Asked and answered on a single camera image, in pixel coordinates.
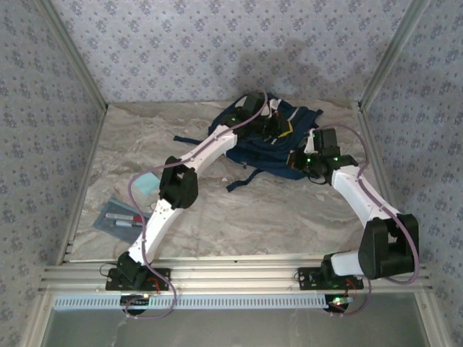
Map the navy blue backpack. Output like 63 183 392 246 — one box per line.
173 94 323 193

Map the clear blue pencil pouch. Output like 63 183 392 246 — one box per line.
93 197 153 244

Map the black controller board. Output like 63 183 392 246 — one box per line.
323 294 354 316
120 294 151 315

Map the aluminium side rail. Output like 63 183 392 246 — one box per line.
57 103 109 265
356 103 414 263

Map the aluminium frame post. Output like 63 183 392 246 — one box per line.
35 0 109 109
359 0 432 109

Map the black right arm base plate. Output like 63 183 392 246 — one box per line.
297 266 365 291

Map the aluminium front frame rail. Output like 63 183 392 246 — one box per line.
39 257 433 294

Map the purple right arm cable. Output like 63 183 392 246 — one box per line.
318 124 421 317

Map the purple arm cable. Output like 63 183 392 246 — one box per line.
122 90 269 320
318 124 421 317

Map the grey slotted cable duct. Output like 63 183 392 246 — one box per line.
53 294 328 311

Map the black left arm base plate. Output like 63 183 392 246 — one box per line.
105 266 171 292

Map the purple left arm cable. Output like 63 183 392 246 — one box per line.
122 90 269 320

